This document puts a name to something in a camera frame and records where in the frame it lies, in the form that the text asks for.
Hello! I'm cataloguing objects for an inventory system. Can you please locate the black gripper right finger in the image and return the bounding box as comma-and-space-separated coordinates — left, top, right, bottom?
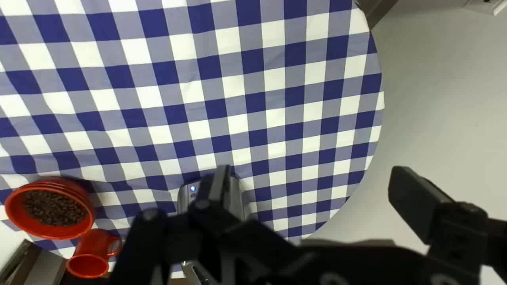
387, 165, 507, 285

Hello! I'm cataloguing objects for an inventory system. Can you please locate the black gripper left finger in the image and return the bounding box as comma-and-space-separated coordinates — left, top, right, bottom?
112, 165, 265, 285

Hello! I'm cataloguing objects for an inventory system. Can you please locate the red cup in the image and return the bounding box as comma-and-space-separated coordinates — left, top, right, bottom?
64, 228, 123, 281

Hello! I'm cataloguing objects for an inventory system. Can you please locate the red bowl with coffee beans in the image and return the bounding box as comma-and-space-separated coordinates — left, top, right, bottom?
2, 178, 96, 243

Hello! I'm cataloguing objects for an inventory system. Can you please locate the blue white checkered tablecloth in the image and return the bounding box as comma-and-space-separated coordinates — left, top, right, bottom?
0, 0, 386, 260

